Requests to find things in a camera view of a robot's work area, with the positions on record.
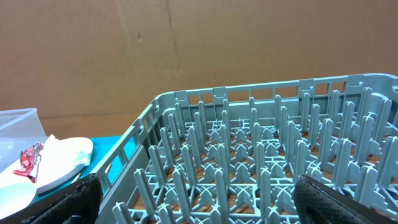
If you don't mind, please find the grey plastic dish rack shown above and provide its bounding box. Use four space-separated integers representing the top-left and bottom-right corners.
95 73 397 223

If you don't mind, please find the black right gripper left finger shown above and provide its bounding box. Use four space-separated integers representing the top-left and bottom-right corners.
21 174 103 224

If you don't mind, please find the clear plastic waste bin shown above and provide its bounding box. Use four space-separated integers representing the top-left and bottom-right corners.
1 108 47 172

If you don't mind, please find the white napkin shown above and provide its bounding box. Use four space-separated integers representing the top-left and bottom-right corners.
39 134 95 187

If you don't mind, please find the wooden chopstick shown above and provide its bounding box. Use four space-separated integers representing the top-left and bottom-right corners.
104 163 112 175
72 172 81 183

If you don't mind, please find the teal serving tray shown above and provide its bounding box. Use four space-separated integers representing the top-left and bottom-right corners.
32 135 121 203

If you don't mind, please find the red snack wrapper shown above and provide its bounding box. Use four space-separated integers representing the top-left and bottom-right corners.
12 142 42 183

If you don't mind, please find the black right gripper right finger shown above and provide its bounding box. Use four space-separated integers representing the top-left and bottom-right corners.
293 175 395 224

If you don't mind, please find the large white plate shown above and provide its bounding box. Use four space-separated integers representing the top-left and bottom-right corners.
0 136 95 195

